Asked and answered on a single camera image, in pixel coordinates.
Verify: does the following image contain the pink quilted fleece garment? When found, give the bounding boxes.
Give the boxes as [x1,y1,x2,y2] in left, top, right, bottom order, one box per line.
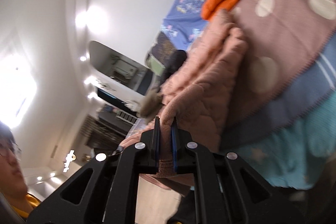
[140,9,250,195]

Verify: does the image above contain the person's hand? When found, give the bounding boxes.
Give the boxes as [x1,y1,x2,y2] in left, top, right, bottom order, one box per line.
[118,128,153,153]

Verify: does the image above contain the dark desk with items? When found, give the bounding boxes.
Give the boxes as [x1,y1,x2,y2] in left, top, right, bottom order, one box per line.
[85,88,145,149]

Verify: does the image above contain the teal star print bedding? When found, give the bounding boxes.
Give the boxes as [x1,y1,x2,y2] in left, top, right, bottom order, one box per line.
[233,94,335,190]

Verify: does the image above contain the green pillow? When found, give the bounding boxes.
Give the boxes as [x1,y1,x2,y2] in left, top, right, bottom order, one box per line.
[145,53,165,76]

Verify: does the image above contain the blue striped bed cover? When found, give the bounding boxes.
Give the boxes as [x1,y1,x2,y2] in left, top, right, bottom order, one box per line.
[220,35,335,150]

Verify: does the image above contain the black puffer jacket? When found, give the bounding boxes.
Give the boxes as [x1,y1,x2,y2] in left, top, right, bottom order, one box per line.
[159,50,187,85]

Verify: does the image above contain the dark tree print pillow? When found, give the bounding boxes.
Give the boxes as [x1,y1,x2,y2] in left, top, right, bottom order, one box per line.
[150,31,177,65]

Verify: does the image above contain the mauve polka dot blanket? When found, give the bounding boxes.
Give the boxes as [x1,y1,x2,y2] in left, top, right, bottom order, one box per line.
[228,0,335,124]

